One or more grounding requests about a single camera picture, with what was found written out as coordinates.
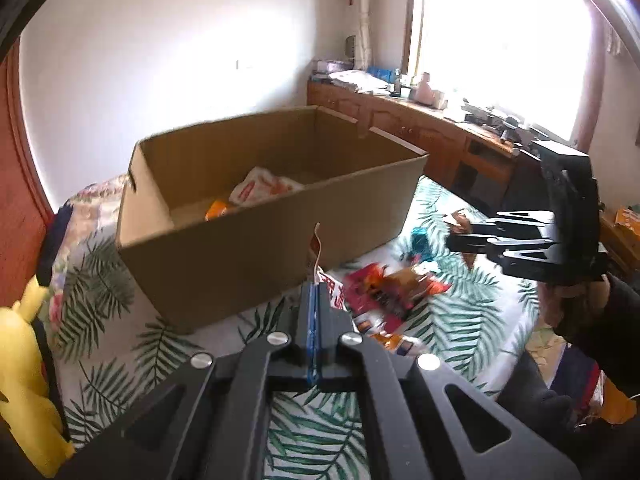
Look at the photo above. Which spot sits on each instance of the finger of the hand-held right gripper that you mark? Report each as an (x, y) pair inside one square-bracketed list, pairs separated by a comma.
[(500, 232), (520, 260)]

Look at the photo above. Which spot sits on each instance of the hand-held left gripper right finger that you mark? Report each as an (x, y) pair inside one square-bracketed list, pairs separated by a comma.
[(325, 340)]

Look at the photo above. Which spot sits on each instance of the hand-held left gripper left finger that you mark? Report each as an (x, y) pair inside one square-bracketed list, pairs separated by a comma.
[(309, 325)]

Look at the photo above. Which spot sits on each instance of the red white snack packet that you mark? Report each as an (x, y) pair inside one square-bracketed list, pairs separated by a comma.
[(334, 295)]

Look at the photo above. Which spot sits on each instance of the brown cardboard box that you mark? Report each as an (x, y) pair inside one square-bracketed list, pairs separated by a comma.
[(225, 270)]

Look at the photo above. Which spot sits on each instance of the orange white snack packet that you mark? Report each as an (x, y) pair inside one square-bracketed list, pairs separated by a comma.
[(262, 187)]

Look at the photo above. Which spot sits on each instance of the person's right forearm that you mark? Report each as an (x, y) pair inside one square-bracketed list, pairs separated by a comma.
[(620, 320)]

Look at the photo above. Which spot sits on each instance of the person's right hand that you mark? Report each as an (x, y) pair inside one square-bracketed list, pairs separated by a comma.
[(575, 305)]

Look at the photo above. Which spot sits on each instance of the orange bag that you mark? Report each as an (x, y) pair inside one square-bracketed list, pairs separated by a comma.
[(626, 217)]

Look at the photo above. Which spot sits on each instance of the red dark print packet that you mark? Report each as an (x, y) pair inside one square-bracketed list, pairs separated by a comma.
[(365, 285)]

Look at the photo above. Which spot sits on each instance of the small orange white packet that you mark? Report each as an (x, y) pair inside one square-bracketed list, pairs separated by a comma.
[(395, 342)]

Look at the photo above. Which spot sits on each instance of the teal snack packet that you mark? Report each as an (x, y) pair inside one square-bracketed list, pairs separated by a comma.
[(421, 245)]

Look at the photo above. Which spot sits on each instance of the leaf print bedsheet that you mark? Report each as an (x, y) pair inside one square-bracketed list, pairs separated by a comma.
[(450, 320)]

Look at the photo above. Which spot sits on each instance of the orange brown snack packet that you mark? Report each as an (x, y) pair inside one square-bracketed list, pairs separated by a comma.
[(417, 285)]

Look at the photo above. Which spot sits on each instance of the black desk device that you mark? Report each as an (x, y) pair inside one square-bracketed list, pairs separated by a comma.
[(492, 121)]

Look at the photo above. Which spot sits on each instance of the small orange snack packet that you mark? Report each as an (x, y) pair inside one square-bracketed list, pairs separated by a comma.
[(217, 208)]

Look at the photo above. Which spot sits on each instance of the long wooden cabinet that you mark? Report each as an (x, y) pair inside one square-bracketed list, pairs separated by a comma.
[(400, 120)]

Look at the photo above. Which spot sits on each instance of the pink bottle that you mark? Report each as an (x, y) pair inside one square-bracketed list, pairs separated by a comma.
[(425, 87)]

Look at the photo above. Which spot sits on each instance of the wooden framed window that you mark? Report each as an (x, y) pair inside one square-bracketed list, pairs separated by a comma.
[(500, 45)]

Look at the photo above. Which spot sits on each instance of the stack of papers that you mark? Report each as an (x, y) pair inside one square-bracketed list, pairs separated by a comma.
[(355, 80)]

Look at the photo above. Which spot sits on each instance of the floral quilt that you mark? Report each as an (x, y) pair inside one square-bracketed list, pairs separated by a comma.
[(90, 200)]

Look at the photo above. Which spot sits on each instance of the patterned curtain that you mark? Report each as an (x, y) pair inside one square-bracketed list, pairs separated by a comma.
[(362, 15)]

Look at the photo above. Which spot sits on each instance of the dark blue cloth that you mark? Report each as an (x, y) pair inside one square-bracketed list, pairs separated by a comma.
[(52, 245)]

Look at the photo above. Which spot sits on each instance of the yellow plush toy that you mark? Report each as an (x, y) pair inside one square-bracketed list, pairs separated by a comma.
[(25, 385)]

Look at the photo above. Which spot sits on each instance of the wooden slatted wardrobe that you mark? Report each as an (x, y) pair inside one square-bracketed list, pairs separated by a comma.
[(20, 185)]

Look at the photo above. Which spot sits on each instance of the white wall switch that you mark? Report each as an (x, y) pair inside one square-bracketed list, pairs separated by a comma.
[(244, 64)]

